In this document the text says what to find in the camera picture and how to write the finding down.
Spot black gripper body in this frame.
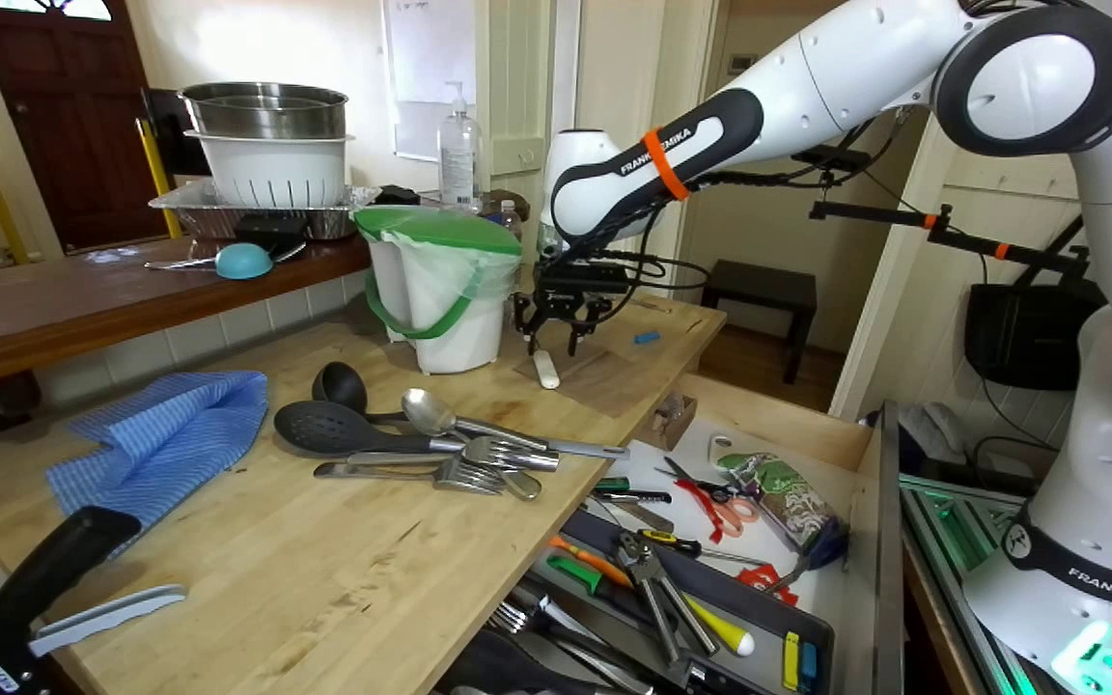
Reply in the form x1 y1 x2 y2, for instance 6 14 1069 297
508 280 626 336

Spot white small cylinder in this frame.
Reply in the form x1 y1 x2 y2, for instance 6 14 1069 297
527 346 562 394

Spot wooden drawer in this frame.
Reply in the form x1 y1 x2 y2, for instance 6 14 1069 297
431 372 905 695

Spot white bucket with green lid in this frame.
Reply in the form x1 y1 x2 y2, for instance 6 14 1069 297
349 206 527 378

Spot metal spoon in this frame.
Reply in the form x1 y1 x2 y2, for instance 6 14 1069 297
398 386 629 465

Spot clear plastic bottle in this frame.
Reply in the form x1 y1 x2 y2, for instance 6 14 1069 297
437 99 482 214

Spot black stool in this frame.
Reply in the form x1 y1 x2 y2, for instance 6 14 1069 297
700 259 821 386

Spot small black ladle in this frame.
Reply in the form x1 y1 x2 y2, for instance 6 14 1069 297
310 360 411 426

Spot large black slotted spoon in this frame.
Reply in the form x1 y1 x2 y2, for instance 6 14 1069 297
271 396 562 474

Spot yellow black Stanley screwdriver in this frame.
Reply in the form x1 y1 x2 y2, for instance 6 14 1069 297
629 528 709 561

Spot green printed packet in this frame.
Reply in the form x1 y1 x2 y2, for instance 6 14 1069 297
714 449 840 551

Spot teal bowl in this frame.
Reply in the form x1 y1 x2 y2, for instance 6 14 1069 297
213 239 277 284

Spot white dish rack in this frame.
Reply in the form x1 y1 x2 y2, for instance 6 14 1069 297
147 132 360 216

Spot large metal pot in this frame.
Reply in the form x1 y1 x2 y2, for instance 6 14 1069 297
180 81 349 141

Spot blue checked cloth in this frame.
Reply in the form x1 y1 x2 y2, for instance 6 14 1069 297
42 365 272 528

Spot black stand rod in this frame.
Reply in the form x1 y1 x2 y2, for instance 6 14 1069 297
791 141 1093 280

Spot brown wooden counter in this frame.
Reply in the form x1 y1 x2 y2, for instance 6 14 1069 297
0 233 374 396

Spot black bag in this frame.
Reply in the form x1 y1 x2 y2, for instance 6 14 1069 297
961 216 1112 394

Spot grey flat strip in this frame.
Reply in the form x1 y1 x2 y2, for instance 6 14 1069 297
28 582 189 659

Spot dark wooden door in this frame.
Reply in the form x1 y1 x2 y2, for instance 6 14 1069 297
0 0 171 256

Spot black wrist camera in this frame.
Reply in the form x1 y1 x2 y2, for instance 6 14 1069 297
535 259 634 297

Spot orange handled tool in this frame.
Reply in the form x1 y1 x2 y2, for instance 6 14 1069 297
548 533 636 591

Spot green handled tool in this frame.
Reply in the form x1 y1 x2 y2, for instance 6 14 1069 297
548 551 609 600

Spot metal handled shears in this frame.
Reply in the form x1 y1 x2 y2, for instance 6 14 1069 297
609 533 723 668

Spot red handled tool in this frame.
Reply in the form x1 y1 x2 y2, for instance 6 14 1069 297
732 561 802 609

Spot blue handled tool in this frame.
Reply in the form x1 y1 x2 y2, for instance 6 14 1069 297
791 516 851 580

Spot yellow handled tool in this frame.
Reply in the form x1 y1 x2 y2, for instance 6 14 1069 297
682 593 760 659

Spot green metal frame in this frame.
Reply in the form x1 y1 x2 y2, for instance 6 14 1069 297
898 474 1033 695

